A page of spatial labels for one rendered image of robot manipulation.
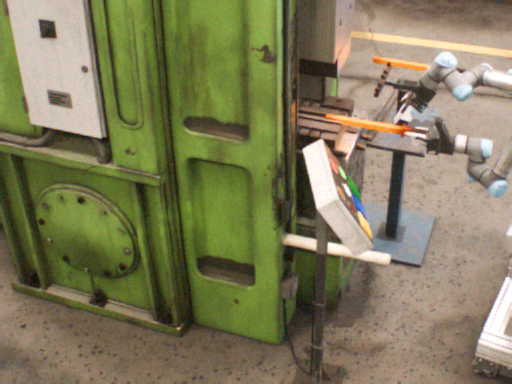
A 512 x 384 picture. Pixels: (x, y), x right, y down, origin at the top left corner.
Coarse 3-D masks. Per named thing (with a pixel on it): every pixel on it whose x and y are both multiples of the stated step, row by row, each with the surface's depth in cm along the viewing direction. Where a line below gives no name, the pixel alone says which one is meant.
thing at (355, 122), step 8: (336, 120) 345; (344, 120) 344; (352, 120) 344; (360, 120) 344; (368, 120) 343; (368, 128) 342; (376, 128) 341; (384, 128) 340; (392, 128) 339; (400, 128) 339; (408, 128) 338; (416, 128) 338
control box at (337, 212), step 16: (320, 144) 298; (320, 160) 292; (336, 160) 305; (320, 176) 285; (336, 176) 289; (320, 192) 279; (336, 192) 276; (352, 192) 302; (320, 208) 274; (336, 208) 275; (336, 224) 280; (352, 224) 281; (352, 240) 285; (368, 240) 286
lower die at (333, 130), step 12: (300, 108) 353; (312, 108) 354; (324, 108) 354; (300, 120) 347; (312, 120) 347; (324, 120) 345; (300, 132) 342; (312, 132) 342; (324, 132) 342; (336, 132) 340; (336, 144) 341
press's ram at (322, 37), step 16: (304, 0) 299; (320, 0) 297; (336, 0) 296; (352, 0) 322; (304, 16) 303; (320, 16) 301; (336, 16) 300; (352, 16) 327; (304, 32) 307; (320, 32) 305; (336, 32) 305; (304, 48) 311; (320, 48) 309; (336, 48) 309
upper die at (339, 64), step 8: (344, 48) 323; (344, 56) 326; (304, 64) 321; (312, 64) 320; (320, 64) 319; (328, 64) 318; (336, 64) 317; (344, 64) 328; (304, 72) 323; (312, 72) 322; (320, 72) 321; (328, 72) 320; (336, 72) 319
